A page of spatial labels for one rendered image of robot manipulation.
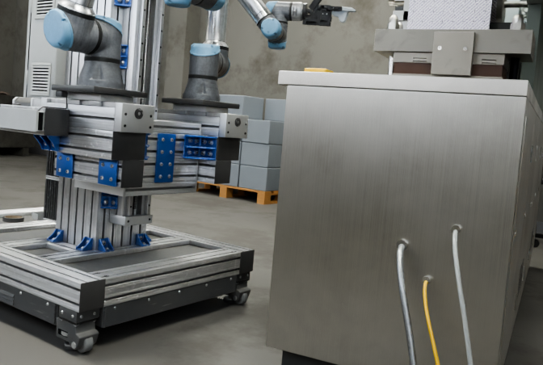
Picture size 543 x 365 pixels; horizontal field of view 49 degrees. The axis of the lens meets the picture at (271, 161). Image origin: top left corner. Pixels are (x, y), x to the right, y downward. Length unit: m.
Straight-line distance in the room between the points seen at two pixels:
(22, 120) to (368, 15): 4.67
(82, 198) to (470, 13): 1.50
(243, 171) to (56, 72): 3.56
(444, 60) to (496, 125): 0.22
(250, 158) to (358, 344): 4.16
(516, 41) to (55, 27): 1.31
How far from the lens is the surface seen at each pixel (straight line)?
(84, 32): 1.96
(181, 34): 7.48
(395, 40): 1.68
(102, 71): 2.02
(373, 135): 1.61
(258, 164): 5.67
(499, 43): 1.63
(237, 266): 2.41
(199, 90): 2.35
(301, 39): 6.64
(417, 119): 1.58
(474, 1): 1.87
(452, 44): 1.63
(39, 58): 2.53
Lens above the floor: 0.74
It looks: 3 degrees down
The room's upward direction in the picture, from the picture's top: 5 degrees clockwise
